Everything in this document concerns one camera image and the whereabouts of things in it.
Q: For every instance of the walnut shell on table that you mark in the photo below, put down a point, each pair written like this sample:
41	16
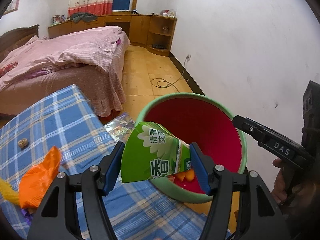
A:
23	143

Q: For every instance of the red floral pillow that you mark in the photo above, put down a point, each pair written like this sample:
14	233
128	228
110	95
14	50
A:
4	70

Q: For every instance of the yellow foam sponge sheet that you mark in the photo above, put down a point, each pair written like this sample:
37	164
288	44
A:
8	193

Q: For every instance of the framed wedding photo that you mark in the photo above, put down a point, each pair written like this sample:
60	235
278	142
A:
13	6

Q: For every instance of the blue plaid tablecloth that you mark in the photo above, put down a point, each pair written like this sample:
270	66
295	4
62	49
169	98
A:
66	120

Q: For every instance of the bed with pink quilt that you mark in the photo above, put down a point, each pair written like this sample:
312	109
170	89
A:
92	59

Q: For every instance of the right hand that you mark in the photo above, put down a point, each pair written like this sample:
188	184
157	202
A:
278	191

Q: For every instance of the dark wooden headboard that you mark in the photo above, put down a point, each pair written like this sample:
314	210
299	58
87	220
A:
16	38

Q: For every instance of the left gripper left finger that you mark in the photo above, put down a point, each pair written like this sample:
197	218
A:
57	216

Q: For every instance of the wooden desk cabinet unit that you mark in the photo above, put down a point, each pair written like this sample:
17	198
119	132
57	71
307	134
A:
153	32

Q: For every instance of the orange plastic bag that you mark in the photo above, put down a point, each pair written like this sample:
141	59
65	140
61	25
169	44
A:
37	180

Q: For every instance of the grey clothes pile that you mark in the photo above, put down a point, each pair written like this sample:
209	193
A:
83	16

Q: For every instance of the green paper carton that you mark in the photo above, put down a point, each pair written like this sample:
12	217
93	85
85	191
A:
152	152

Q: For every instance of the books on cabinet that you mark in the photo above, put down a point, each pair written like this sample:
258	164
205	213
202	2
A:
58	19

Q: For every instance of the glossy magazine on floor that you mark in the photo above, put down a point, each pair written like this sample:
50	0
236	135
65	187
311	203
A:
121	127

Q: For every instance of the red bin with green rim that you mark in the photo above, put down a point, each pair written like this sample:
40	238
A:
193	118

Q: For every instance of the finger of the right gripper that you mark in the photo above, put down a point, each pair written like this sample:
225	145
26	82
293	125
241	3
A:
277	144

